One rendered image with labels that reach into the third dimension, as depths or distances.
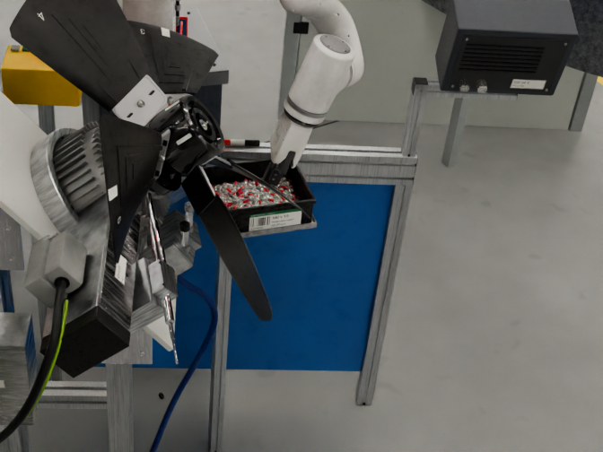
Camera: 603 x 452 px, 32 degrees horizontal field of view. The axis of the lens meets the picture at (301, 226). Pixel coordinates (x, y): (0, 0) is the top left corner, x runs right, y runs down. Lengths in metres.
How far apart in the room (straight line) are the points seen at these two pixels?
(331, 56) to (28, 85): 0.71
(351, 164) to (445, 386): 0.92
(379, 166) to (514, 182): 1.56
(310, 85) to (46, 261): 0.61
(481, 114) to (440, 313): 1.12
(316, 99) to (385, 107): 2.15
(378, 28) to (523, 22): 1.69
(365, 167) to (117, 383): 0.77
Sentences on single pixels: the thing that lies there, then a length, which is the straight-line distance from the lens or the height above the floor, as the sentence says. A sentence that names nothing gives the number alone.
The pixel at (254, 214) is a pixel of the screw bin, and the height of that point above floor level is 0.86.
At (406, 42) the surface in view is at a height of 0.36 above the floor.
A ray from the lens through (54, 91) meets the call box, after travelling 2.35.
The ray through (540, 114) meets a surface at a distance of 4.30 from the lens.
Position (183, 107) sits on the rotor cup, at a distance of 1.84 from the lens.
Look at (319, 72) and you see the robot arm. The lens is 1.98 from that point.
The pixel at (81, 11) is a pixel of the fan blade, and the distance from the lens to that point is 1.83.
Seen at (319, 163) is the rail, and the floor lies 0.83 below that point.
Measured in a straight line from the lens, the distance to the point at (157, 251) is 1.79.
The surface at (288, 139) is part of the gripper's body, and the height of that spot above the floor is 1.12.
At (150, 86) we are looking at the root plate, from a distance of 1.88.
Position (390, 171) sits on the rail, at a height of 0.82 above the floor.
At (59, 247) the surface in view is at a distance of 1.71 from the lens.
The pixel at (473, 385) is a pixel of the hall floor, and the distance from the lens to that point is 3.18.
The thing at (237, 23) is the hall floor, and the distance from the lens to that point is 4.76.
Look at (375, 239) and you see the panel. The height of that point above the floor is 0.60.
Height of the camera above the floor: 2.27
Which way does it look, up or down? 39 degrees down
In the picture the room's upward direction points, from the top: 6 degrees clockwise
